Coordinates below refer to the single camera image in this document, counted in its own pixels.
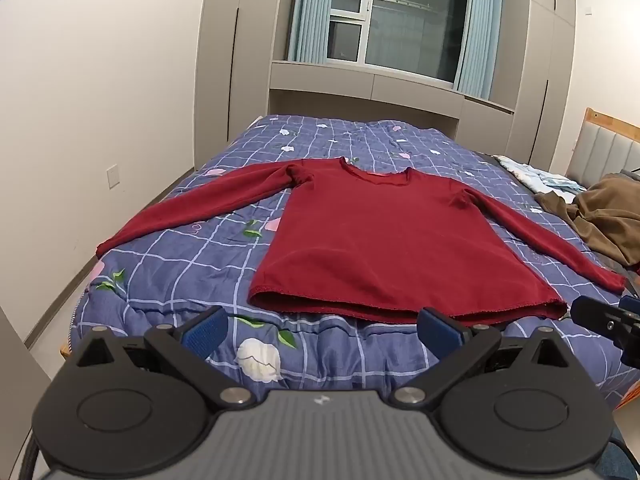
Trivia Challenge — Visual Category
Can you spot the window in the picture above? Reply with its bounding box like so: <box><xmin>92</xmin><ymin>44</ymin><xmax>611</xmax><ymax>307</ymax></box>
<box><xmin>325</xmin><ymin>0</ymin><xmax>472</xmax><ymax>84</ymax></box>

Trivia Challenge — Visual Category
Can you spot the blue curtain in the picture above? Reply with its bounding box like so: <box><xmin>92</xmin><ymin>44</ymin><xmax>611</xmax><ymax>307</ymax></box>
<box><xmin>286</xmin><ymin>0</ymin><xmax>337</xmax><ymax>64</ymax></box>
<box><xmin>452</xmin><ymin>0</ymin><xmax>504</xmax><ymax>101</ymax></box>

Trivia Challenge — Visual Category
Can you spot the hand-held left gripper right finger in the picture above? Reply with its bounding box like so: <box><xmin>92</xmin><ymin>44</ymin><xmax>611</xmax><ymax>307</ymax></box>
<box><xmin>390</xmin><ymin>307</ymin><xmax>574</xmax><ymax>410</ymax></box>

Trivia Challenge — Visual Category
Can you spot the beige window seat cabinet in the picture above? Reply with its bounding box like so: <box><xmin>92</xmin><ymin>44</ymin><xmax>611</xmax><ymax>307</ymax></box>
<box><xmin>267</xmin><ymin>60</ymin><xmax>517</xmax><ymax>157</ymax></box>

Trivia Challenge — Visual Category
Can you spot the light blue patterned cloth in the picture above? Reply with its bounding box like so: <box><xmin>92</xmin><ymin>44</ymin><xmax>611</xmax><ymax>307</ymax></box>
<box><xmin>495</xmin><ymin>155</ymin><xmax>588</xmax><ymax>196</ymax></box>

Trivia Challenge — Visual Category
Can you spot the red long-sleeve shirt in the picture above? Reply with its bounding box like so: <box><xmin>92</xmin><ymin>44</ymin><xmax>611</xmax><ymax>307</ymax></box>
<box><xmin>95</xmin><ymin>156</ymin><xmax>628</xmax><ymax>323</ymax></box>

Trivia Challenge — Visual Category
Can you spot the blue checked floral blanket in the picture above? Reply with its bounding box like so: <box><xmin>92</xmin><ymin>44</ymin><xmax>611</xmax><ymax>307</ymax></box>
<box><xmin>70</xmin><ymin>114</ymin><xmax>640</xmax><ymax>402</ymax></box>

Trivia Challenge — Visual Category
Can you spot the padded wooden headboard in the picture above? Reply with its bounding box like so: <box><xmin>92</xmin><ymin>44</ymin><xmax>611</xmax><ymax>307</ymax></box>
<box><xmin>565</xmin><ymin>107</ymin><xmax>640</xmax><ymax>191</ymax></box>

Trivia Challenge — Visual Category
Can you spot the brown cloth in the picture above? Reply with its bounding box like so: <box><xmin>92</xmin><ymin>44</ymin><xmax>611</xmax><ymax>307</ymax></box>
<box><xmin>534</xmin><ymin>172</ymin><xmax>640</xmax><ymax>277</ymax></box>

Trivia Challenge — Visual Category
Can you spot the dark grey bed sheet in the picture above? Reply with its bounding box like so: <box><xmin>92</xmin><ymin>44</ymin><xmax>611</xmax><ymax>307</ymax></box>
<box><xmin>479</xmin><ymin>151</ymin><xmax>538</xmax><ymax>195</ymax></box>

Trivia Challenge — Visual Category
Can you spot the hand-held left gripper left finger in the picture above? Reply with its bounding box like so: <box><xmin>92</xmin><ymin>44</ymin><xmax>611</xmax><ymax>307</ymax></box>
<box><xmin>74</xmin><ymin>306</ymin><xmax>257</xmax><ymax>413</ymax></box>

